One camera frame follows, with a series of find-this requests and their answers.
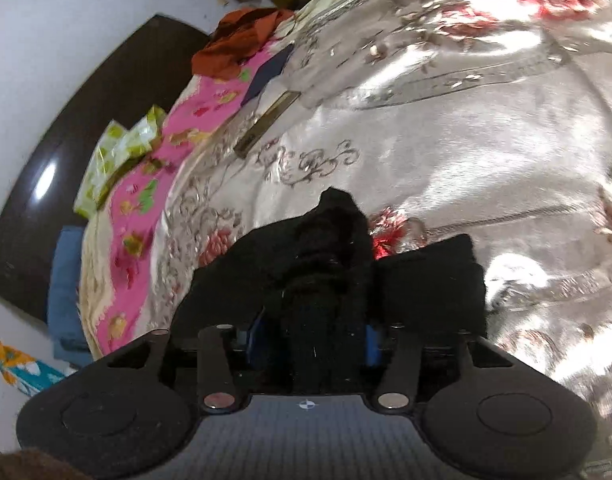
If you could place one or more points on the black pants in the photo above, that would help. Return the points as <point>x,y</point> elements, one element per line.
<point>326,270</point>

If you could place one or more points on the brown flat strip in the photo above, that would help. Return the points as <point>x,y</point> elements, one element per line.
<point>268,122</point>

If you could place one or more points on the orange and teal patterned cloth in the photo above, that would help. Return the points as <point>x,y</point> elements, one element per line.
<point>21,367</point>

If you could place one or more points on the dark blue flat booklet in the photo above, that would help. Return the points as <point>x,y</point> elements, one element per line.
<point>268,74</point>

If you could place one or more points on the rust red cloth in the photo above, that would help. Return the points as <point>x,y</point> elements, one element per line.
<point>236,45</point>

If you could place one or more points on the dark wooden headboard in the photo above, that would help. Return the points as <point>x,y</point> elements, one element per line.
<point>101,125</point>

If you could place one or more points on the blue cloth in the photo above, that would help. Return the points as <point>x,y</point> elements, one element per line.
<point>66,290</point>

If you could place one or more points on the green and white patterned packet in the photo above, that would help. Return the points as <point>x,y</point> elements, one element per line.
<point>116,157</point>

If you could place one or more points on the pink floral bed sheet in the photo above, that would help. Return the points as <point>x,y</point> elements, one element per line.
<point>141,195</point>

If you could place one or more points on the floral satin quilt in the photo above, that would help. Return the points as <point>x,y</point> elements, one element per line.
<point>435,135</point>

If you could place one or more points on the brown fuzzy cloth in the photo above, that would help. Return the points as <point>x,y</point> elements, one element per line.
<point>21,466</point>

